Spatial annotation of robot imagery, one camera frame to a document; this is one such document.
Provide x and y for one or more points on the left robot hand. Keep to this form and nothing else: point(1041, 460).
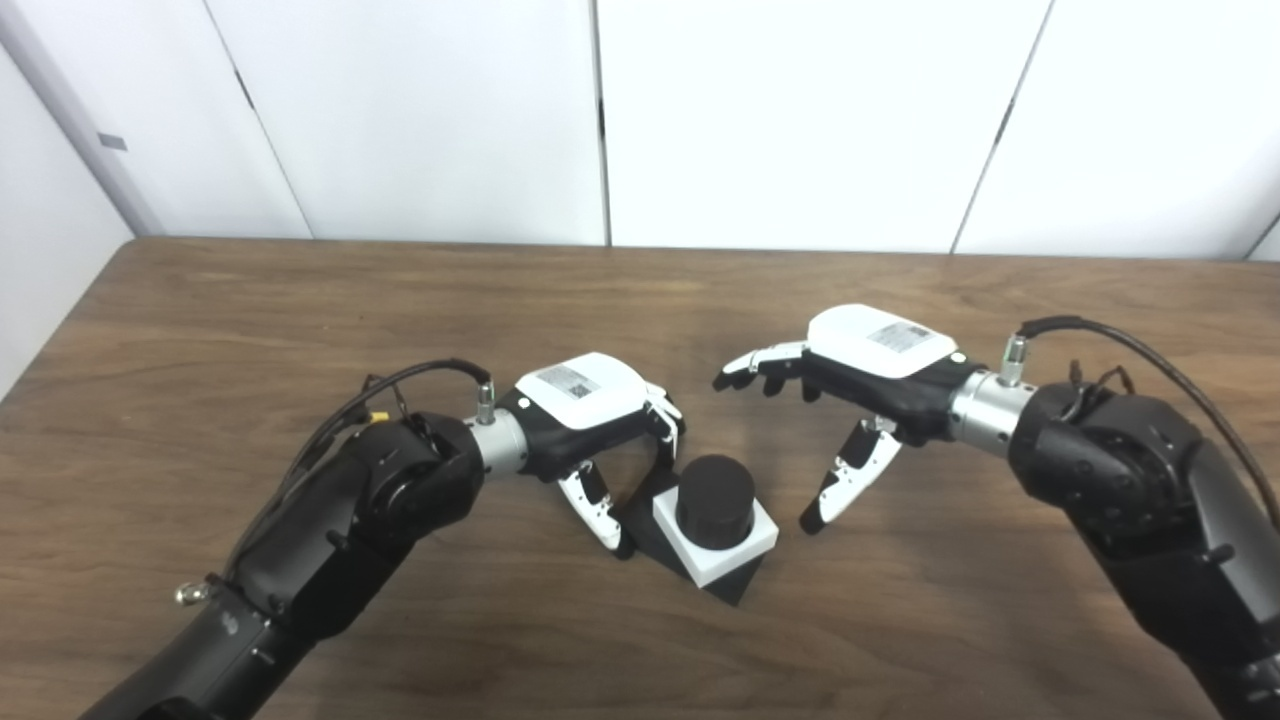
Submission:
point(580, 395)

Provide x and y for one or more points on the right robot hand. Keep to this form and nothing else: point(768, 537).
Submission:
point(880, 350)

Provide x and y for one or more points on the black peg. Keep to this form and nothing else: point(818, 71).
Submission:
point(715, 500)

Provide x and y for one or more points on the white square piece with hole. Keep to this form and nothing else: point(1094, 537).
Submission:
point(715, 565)

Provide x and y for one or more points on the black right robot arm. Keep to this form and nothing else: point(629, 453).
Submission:
point(1130, 480)

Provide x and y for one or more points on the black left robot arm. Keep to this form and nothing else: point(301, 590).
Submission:
point(340, 540)

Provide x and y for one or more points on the small gray wall tag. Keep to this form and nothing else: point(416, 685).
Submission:
point(113, 141)

